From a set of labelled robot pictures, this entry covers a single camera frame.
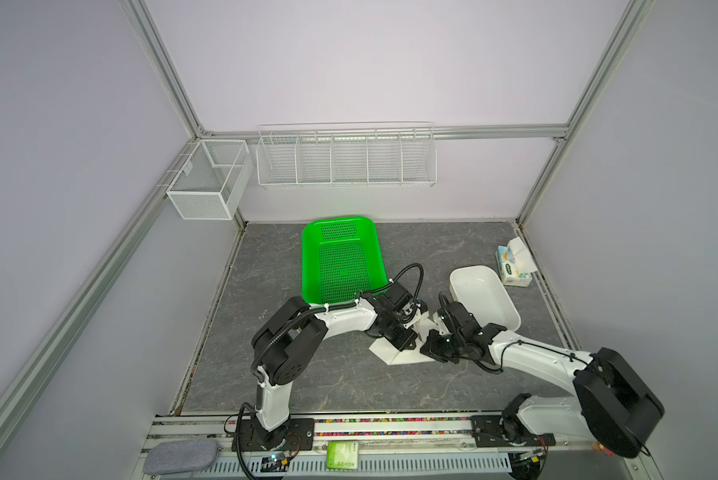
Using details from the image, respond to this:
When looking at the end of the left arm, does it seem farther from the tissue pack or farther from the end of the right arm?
the tissue pack

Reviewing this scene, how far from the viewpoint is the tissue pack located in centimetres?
101

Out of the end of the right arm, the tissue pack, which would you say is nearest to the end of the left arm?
the end of the right arm

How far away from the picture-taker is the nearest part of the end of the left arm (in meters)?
0.74
